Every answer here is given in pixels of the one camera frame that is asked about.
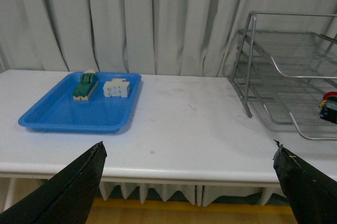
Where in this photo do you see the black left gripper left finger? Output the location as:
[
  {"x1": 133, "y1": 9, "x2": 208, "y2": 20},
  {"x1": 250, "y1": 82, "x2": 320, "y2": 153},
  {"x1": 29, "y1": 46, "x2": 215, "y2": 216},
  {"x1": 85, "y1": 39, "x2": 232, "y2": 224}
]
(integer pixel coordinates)
[{"x1": 1, "y1": 142, "x2": 107, "y2": 223}]

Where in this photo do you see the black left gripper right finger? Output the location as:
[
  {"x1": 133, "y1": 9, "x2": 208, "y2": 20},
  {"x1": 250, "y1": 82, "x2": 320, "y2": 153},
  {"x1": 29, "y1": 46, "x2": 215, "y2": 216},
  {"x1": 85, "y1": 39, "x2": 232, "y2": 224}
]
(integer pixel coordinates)
[{"x1": 273, "y1": 141, "x2": 336, "y2": 223}]

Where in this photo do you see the red emergency stop button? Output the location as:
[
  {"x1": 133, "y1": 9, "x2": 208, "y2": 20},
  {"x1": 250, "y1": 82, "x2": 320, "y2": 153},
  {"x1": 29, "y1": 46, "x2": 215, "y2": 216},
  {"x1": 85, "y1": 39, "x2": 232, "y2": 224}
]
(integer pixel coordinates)
[{"x1": 320, "y1": 91, "x2": 336, "y2": 124}]

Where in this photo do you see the silver mesh tray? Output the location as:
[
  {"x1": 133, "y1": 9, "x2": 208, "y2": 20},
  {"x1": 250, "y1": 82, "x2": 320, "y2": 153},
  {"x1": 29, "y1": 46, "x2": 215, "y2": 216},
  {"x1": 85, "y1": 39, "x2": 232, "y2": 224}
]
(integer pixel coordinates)
[
  {"x1": 245, "y1": 31, "x2": 336, "y2": 80},
  {"x1": 229, "y1": 62, "x2": 336, "y2": 141}
]

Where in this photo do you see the blue plastic tray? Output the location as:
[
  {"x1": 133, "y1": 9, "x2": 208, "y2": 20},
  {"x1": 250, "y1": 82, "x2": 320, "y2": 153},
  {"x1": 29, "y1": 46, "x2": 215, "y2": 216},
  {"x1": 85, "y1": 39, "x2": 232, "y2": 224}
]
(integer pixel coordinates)
[{"x1": 18, "y1": 72, "x2": 142, "y2": 133}]

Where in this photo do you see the white circuit breaker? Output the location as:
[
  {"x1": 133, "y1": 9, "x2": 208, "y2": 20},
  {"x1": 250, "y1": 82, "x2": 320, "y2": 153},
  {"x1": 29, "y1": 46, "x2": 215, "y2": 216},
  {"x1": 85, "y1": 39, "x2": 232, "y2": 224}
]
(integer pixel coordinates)
[{"x1": 103, "y1": 79, "x2": 131, "y2": 98}]

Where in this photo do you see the grey curtain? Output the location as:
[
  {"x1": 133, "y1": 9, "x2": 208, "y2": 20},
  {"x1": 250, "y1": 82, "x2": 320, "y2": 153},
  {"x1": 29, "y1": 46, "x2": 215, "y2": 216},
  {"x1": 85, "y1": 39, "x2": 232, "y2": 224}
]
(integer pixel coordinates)
[{"x1": 1, "y1": 0, "x2": 336, "y2": 76}]

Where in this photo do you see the green knife switch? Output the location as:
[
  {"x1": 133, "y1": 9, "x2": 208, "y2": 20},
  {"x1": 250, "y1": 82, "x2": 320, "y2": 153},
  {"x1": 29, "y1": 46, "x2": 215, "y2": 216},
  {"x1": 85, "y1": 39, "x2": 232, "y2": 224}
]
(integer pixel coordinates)
[{"x1": 73, "y1": 70, "x2": 98, "y2": 101}]

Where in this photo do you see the silver metal rack frame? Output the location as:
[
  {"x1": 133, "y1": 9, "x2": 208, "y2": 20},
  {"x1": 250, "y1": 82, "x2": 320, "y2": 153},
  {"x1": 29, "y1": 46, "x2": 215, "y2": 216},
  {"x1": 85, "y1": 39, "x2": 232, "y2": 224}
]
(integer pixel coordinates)
[{"x1": 226, "y1": 11, "x2": 337, "y2": 119}]

